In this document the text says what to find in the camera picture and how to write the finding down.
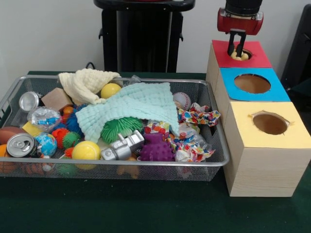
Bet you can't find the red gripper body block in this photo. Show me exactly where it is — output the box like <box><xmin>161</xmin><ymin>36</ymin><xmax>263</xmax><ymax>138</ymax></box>
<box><xmin>217</xmin><ymin>11</ymin><xmax>264</xmax><ymax>36</ymax></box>

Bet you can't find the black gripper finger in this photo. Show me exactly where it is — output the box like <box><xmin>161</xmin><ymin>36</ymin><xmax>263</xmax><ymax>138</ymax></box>
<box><xmin>236</xmin><ymin>30</ymin><xmax>247</xmax><ymax>58</ymax></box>
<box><xmin>227</xmin><ymin>30</ymin><xmax>238</xmax><ymax>57</ymax></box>

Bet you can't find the yellow rubber duck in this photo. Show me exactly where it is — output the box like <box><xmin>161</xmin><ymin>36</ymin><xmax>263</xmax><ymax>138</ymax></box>
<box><xmin>229</xmin><ymin>50</ymin><xmax>251</xmax><ymax>61</ymax></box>

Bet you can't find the mint waffle cloth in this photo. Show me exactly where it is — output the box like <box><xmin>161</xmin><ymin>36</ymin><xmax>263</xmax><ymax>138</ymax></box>
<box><xmin>75</xmin><ymin>82</ymin><xmax>180</xmax><ymax>144</ymax></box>

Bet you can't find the cream waffle cloth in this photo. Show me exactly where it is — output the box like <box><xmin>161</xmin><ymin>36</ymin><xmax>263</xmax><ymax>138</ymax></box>
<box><xmin>58</xmin><ymin>68</ymin><xmax>121</xmax><ymax>105</ymax></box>

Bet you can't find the wooden box with three holes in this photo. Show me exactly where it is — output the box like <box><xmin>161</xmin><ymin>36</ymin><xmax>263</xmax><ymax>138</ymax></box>
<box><xmin>206</xmin><ymin>40</ymin><xmax>311</xmax><ymax>198</ymax></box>

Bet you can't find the shallow clear mesh bin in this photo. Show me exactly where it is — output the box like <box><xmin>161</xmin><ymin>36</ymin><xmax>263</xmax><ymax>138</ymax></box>
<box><xmin>0</xmin><ymin>74</ymin><xmax>230</xmax><ymax>182</ymax></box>

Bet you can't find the black upright panel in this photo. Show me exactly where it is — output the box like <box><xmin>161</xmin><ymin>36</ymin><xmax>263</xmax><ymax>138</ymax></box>
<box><xmin>279</xmin><ymin>3</ymin><xmax>311</xmax><ymax>90</ymax></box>

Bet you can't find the white baseball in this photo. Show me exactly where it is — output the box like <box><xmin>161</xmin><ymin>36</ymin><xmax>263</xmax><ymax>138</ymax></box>
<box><xmin>173</xmin><ymin>92</ymin><xmax>192</xmax><ymax>110</ymax></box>

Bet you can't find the colourful confetti print packet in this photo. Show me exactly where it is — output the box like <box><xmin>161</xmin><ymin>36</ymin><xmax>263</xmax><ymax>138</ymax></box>
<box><xmin>144</xmin><ymin>102</ymin><xmax>221</xmax><ymax>163</ymax></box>

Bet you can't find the purple spiky ball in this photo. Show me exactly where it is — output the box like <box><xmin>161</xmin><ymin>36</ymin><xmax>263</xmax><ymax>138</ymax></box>
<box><xmin>138</xmin><ymin>133</ymin><xmax>176</xmax><ymax>162</ymax></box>

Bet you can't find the green spiky ball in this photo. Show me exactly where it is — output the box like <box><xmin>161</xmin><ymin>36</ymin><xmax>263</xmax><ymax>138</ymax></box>
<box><xmin>101</xmin><ymin>117</ymin><xmax>143</xmax><ymax>144</ymax></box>

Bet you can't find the yellow ball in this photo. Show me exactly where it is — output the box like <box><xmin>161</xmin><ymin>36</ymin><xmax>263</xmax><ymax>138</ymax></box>
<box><xmin>71</xmin><ymin>141</ymin><xmax>102</xmax><ymax>161</ymax></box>

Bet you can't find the dark green tablecloth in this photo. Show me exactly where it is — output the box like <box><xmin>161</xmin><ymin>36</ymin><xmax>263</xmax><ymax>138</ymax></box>
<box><xmin>0</xmin><ymin>70</ymin><xmax>311</xmax><ymax>233</ymax></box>

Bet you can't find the blue globe ball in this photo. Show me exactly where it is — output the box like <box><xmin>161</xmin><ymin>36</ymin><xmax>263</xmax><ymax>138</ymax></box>
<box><xmin>35</xmin><ymin>132</ymin><xmax>58</xmax><ymax>157</ymax></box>

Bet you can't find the silver drink can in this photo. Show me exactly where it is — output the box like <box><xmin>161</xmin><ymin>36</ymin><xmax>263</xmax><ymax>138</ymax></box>
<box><xmin>6</xmin><ymin>133</ymin><xmax>42</xmax><ymax>158</ymax></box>

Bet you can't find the black pedestal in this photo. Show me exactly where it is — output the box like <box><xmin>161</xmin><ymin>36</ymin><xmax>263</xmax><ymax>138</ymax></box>
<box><xmin>93</xmin><ymin>0</ymin><xmax>196</xmax><ymax>73</ymax></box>

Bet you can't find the black cable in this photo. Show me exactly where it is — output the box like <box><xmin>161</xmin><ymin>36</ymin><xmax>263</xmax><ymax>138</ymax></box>
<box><xmin>84</xmin><ymin>62</ymin><xmax>105</xmax><ymax>72</ymax></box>

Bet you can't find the silver toy camera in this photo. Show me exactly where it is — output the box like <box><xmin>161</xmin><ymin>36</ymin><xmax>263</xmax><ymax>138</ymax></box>
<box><xmin>100</xmin><ymin>130</ymin><xmax>146</xmax><ymax>161</ymax></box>

